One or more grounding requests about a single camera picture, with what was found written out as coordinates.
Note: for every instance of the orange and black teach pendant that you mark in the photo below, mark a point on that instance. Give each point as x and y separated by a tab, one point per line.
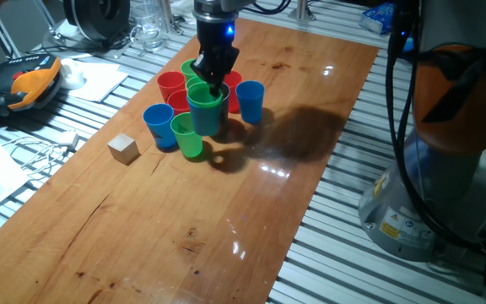
32	84

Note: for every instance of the black filament spool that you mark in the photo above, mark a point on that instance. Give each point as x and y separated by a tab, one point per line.
99	19

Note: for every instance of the varnished wooden board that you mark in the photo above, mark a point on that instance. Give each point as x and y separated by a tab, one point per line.
142	232

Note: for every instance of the blue tissue packet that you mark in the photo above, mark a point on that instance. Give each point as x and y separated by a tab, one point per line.
376	17

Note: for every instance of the white blank paper sheet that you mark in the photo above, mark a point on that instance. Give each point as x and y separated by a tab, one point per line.
99	80

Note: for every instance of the light wooden cube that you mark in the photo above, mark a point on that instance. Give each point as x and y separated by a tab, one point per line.
122	148

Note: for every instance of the white round device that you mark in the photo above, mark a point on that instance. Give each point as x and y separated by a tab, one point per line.
72	74

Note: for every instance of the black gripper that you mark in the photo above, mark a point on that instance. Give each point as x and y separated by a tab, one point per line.
215	38

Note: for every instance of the white crumpled tissue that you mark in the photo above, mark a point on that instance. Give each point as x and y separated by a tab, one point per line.
181	6

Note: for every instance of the blue plastic cup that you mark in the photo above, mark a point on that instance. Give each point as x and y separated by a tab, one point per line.
250	105
159	128
205	122

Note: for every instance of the clear drinking glass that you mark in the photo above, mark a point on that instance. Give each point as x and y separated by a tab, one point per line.
148	36

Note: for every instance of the green plastic cup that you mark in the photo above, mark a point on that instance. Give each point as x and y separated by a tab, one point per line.
187	69
192	81
201	99
187	141

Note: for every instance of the red plastic cup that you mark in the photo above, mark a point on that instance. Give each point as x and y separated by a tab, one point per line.
178	102
171	84
234	90

